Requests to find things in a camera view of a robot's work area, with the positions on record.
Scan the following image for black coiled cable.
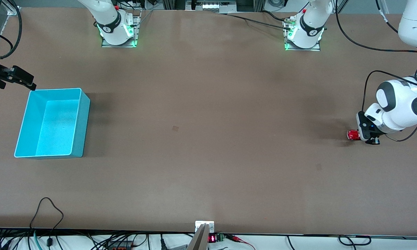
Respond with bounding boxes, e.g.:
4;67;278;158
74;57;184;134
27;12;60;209
338;235;372;247

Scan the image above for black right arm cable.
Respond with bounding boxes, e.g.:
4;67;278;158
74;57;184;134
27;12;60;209
0;0;23;60

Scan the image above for blue plastic storage box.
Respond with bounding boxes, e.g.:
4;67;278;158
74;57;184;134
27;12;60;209
14;88;91;159

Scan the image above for thin black looped cable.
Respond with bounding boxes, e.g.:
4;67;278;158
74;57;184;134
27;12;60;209
29;197;64;248

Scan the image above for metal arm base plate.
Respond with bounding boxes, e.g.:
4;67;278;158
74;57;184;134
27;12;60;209
101;10;142;48
284;17;321;52

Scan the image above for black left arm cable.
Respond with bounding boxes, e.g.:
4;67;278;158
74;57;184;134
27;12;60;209
335;0;417;142

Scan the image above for aluminium frame profile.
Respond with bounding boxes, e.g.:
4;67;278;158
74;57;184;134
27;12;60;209
6;0;22;16

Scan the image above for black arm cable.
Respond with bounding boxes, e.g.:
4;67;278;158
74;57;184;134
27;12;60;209
0;0;23;60
335;0;417;142

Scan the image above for black cable across table edge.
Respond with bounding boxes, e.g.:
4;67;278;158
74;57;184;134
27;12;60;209
217;10;293;30

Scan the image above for grey front camera mount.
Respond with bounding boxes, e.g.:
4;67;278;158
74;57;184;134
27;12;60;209
187;220;215;250

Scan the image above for red clip lead wires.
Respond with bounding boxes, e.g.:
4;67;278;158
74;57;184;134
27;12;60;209
226;234;257;250

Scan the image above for black power strip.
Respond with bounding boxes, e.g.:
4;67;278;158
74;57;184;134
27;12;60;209
105;240;140;250

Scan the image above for lit control equipment rack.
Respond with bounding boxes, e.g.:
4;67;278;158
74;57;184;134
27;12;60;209
185;0;237;13

